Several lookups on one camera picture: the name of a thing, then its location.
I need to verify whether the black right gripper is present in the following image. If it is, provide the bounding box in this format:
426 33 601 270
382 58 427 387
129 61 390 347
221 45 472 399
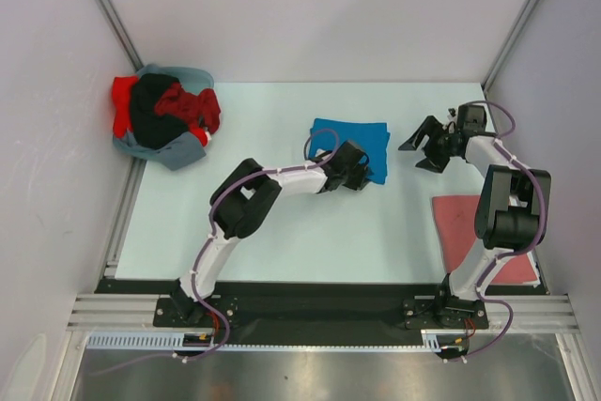
399 116 459 174

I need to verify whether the blue t-shirt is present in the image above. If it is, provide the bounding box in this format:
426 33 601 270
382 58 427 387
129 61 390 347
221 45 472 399
304 118 391 185

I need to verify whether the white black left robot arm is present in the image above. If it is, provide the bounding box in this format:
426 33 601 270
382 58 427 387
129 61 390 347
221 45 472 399
169 141 371 326

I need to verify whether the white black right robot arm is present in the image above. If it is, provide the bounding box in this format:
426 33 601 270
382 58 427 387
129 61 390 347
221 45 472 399
399 100 551 329

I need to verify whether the folded pink t-shirt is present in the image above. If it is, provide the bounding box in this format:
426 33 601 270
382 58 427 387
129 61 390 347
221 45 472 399
432 194 541 286

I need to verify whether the dark red t-shirt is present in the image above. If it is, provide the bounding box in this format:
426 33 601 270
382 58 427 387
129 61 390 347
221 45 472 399
154 83 222 134

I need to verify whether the grey t-shirt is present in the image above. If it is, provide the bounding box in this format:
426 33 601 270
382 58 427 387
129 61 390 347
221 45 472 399
136 131 206 171

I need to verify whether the grey plastic basket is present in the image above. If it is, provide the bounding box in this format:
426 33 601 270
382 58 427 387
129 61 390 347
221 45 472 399
113 64 214 162

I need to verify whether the black t-shirt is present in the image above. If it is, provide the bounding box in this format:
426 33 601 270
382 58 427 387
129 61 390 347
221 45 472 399
130 73 189 149

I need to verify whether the bright red t-shirt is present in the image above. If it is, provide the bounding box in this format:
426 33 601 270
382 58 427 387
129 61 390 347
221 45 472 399
111 75 138 139

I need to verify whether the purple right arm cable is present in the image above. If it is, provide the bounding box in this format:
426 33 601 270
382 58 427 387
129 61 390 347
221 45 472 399
469 100 548 301

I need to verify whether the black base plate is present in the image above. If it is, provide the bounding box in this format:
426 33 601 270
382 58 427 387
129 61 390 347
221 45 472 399
93 278 548 346

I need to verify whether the aluminium front rail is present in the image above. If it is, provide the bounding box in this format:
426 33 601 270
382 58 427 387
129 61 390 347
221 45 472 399
69 294 579 334

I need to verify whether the white slotted cable duct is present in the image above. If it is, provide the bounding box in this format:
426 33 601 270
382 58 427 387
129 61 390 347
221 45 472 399
86 332 467 353

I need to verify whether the aluminium corner post right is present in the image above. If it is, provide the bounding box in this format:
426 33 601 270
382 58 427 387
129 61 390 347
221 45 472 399
481 0 542 96

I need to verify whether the aluminium corner post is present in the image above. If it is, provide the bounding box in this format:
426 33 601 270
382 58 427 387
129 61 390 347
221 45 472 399
481 0 542 96
95 0 144 70

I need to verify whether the aluminium corner post left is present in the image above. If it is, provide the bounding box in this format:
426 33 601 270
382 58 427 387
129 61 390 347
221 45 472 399
95 0 144 70

